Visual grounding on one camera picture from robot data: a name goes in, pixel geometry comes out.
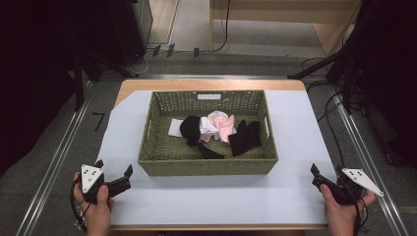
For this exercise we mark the white and pink sock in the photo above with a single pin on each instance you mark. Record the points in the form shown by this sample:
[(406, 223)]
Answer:
[(207, 129)]

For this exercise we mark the black curtain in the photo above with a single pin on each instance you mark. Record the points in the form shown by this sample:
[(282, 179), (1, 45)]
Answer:
[(29, 82), (390, 65)]

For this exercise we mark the black cabinet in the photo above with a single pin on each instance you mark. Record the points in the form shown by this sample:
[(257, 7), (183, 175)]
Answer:
[(131, 26)]

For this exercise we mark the metal floor rail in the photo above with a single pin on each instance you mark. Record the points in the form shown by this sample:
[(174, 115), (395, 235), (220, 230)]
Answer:
[(370, 170), (52, 173)]

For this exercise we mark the black stand leg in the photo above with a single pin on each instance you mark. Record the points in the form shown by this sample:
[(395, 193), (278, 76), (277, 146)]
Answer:
[(314, 67)]

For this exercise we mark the white table sheet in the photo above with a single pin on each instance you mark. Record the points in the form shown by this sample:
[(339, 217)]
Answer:
[(295, 141)]

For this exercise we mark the light wooden shelf unit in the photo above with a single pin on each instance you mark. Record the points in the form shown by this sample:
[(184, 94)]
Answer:
[(334, 29)]

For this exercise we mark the balled black sock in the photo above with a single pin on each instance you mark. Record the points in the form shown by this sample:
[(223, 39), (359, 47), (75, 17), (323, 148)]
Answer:
[(190, 128)]

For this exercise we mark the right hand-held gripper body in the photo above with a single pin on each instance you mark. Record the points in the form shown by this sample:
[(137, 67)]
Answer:
[(347, 190)]

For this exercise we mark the person's right hand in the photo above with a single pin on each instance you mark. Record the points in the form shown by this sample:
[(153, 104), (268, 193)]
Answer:
[(342, 214)]

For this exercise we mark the green woven basket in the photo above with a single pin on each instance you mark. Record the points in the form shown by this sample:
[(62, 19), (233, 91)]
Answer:
[(170, 150)]

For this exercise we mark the small black sock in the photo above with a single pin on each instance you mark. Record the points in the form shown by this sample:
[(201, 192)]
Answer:
[(209, 154)]

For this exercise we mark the flat black sock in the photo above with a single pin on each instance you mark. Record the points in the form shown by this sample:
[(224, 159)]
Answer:
[(244, 139)]

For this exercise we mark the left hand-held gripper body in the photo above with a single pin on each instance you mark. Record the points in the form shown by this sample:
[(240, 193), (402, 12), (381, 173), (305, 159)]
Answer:
[(92, 178)]

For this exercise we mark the person's left hand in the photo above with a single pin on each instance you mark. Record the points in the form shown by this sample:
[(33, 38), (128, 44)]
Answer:
[(96, 213)]

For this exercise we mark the black stand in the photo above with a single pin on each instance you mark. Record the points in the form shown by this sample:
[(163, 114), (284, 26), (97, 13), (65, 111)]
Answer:
[(78, 88)]

